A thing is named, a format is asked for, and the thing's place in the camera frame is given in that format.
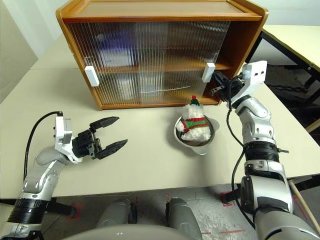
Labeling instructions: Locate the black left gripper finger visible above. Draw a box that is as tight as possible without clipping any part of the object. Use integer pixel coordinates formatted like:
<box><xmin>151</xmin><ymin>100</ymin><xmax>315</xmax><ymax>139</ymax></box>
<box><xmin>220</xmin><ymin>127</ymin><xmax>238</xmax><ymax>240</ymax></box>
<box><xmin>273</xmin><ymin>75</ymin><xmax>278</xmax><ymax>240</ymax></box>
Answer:
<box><xmin>89</xmin><ymin>116</ymin><xmax>120</xmax><ymax>131</ymax></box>
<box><xmin>96</xmin><ymin>139</ymin><xmax>129</xmax><ymax>160</ymax></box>

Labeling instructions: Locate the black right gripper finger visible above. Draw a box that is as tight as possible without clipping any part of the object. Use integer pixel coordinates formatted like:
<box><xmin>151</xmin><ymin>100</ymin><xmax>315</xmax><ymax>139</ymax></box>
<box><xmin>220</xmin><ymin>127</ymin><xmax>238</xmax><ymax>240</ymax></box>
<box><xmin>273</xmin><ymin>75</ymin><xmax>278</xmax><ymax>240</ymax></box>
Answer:
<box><xmin>209</xmin><ymin>85</ymin><xmax>227</xmax><ymax>97</ymax></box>
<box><xmin>213</xmin><ymin>71</ymin><xmax>230</xmax><ymax>87</ymax></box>

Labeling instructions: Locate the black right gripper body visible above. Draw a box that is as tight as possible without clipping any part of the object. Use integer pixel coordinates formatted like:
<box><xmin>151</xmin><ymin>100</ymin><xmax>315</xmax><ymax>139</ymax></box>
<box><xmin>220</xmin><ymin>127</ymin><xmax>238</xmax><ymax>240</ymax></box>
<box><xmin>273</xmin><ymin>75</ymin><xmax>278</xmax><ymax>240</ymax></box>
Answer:
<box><xmin>219</xmin><ymin>76</ymin><xmax>245</xmax><ymax>103</ymax></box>

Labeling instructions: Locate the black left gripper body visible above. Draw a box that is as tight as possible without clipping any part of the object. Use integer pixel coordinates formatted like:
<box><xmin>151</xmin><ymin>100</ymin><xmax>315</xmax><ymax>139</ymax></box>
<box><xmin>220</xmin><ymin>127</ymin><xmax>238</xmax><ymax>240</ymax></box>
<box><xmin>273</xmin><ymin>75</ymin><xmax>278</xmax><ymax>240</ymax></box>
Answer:
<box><xmin>71</xmin><ymin>128</ymin><xmax>104</xmax><ymax>160</ymax></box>

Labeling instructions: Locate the ribbed glass sliding door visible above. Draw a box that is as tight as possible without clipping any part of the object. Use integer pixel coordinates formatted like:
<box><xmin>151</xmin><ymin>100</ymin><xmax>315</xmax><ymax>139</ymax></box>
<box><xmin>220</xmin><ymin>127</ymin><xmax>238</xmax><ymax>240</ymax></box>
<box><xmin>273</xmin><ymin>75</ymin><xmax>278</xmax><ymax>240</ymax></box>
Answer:
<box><xmin>65</xmin><ymin>21</ymin><xmax>170</xmax><ymax>106</ymax></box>
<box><xmin>134</xmin><ymin>20</ymin><xmax>231</xmax><ymax>104</ymax></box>

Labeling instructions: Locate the purple tissue pack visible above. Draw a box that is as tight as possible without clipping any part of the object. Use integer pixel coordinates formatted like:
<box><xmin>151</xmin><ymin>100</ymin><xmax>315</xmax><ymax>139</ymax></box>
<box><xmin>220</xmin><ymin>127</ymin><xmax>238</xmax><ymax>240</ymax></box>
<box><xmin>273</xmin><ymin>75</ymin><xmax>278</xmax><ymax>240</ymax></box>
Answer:
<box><xmin>96</xmin><ymin>32</ymin><xmax>128</xmax><ymax>67</ymax></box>

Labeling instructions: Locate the white plush toy with scarf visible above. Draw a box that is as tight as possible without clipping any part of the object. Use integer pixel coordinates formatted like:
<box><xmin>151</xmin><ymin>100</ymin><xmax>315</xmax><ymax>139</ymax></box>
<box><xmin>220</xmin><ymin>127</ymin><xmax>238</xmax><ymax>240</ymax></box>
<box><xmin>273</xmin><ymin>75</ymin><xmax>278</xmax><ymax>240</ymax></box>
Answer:
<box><xmin>174</xmin><ymin>95</ymin><xmax>211</xmax><ymax>143</ymax></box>

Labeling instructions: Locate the wooden cabinet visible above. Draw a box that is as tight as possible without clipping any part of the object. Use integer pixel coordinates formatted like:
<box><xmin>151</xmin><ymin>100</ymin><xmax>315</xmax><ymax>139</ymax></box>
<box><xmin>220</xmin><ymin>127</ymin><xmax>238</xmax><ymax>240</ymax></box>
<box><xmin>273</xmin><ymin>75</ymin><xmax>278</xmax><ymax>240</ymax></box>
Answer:
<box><xmin>55</xmin><ymin>0</ymin><xmax>270</xmax><ymax>111</ymax></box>

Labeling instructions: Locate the metal bowl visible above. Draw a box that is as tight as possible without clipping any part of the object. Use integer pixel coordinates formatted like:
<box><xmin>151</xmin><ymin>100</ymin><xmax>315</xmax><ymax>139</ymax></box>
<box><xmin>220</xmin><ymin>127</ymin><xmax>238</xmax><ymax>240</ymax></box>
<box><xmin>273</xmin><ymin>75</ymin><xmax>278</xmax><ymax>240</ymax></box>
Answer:
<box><xmin>173</xmin><ymin>116</ymin><xmax>220</xmax><ymax>156</ymax></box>

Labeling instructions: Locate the grey left robot leg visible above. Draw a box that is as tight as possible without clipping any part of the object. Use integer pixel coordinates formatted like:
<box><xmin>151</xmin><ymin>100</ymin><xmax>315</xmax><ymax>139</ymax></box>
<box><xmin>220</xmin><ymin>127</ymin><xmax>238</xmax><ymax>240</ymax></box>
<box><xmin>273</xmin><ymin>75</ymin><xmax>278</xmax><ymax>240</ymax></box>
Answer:
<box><xmin>96</xmin><ymin>198</ymin><xmax>138</xmax><ymax>228</ymax></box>

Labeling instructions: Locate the grey robot leg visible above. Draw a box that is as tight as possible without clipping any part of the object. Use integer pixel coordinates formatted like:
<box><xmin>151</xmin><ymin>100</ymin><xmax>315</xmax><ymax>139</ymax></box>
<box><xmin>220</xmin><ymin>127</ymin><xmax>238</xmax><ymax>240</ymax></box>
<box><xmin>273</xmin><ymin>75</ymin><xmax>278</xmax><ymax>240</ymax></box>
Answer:
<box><xmin>165</xmin><ymin>196</ymin><xmax>203</xmax><ymax>240</ymax></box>
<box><xmin>96</xmin><ymin>198</ymin><xmax>138</xmax><ymax>228</ymax></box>

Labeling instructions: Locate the grey robot torso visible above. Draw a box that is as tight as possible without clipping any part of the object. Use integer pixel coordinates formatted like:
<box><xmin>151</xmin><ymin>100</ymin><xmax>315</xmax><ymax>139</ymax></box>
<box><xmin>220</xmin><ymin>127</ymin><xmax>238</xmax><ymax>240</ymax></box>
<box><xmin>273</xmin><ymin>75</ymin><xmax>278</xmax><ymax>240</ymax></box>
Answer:
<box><xmin>62</xmin><ymin>223</ymin><xmax>177</xmax><ymax>240</ymax></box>

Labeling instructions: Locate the grey right robot leg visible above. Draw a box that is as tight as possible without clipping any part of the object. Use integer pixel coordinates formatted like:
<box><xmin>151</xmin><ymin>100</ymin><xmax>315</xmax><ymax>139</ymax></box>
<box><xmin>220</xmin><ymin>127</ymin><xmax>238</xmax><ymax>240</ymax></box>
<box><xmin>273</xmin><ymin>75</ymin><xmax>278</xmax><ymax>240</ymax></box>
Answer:
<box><xmin>165</xmin><ymin>196</ymin><xmax>203</xmax><ymax>240</ymax></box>

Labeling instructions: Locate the wooden stick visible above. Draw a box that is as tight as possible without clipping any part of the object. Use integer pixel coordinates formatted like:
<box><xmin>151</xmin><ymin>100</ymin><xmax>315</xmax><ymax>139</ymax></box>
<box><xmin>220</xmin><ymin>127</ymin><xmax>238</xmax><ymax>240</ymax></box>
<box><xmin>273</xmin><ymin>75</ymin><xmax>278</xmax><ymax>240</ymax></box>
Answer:
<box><xmin>288</xmin><ymin>178</ymin><xmax>316</xmax><ymax>226</ymax></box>

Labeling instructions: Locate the white door handle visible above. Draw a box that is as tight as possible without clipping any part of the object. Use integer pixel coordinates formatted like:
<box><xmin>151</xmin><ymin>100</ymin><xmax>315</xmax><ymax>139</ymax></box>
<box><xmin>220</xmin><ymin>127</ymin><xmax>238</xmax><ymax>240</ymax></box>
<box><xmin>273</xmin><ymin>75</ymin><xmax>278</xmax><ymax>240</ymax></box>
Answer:
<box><xmin>201</xmin><ymin>62</ymin><xmax>216</xmax><ymax>83</ymax></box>
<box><xmin>84</xmin><ymin>65</ymin><xmax>99</xmax><ymax>87</ymax></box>

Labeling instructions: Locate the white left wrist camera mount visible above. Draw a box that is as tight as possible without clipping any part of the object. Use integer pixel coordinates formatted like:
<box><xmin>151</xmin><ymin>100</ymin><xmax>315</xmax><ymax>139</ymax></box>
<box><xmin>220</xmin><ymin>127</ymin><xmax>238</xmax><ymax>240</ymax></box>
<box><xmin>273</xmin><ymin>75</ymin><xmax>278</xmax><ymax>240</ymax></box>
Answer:
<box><xmin>53</xmin><ymin>115</ymin><xmax>83</xmax><ymax>165</ymax></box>

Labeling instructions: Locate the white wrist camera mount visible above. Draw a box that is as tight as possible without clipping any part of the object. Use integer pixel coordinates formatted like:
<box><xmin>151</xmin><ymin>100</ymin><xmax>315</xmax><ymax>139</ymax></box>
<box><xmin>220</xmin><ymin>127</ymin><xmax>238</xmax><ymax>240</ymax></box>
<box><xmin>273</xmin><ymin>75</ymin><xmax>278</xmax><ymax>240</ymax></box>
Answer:
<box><xmin>231</xmin><ymin>60</ymin><xmax>268</xmax><ymax>106</ymax></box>
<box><xmin>53</xmin><ymin>115</ymin><xmax>83</xmax><ymax>165</ymax></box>

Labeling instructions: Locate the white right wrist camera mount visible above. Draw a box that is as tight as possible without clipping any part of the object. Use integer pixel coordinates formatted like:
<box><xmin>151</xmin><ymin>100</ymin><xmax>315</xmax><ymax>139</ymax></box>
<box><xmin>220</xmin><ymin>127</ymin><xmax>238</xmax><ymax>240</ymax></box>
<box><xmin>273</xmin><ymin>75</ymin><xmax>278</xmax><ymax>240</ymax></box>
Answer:
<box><xmin>231</xmin><ymin>60</ymin><xmax>268</xmax><ymax>106</ymax></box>

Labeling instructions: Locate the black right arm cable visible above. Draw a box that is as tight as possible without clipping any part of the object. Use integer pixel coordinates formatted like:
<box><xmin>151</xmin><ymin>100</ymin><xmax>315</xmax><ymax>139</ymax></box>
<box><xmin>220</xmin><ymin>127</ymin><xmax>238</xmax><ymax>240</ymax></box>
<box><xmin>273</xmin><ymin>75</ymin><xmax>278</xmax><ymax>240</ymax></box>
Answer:
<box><xmin>225</xmin><ymin>77</ymin><xmax>257</xmax><ymax>230</ymax></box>

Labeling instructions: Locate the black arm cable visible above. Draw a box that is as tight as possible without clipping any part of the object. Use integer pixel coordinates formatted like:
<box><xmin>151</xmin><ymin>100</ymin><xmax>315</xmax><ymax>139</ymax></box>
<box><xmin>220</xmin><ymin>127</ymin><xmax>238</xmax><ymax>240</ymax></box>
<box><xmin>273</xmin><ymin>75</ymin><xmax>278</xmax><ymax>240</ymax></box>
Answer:
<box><xmin>23</xmin><ymin>111</ymin><xmax>63</xmax><ymax>182</ymax></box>
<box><xmin>225</xmin><ymin>77</ymin><xmax>257</xmax><ymax>230</ymax></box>

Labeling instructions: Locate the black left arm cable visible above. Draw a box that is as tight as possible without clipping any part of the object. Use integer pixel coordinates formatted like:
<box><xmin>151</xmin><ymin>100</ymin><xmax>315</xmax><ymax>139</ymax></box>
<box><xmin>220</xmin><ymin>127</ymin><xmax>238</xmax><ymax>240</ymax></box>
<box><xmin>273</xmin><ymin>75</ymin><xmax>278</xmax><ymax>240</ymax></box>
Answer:
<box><xmin>23</xmin><ymin>111</ymin><xmax>63</xmax><ymax>182</ymax></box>

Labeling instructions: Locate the beige side table black frame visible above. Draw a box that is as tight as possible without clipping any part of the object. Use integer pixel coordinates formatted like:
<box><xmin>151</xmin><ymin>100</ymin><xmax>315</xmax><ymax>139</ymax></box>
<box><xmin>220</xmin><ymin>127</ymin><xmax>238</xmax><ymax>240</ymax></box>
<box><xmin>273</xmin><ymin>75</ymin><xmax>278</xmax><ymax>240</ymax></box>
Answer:
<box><xmin>246</xmin><ymin>24</ymin><xmax>320</xmax><ymax>106</ymax></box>

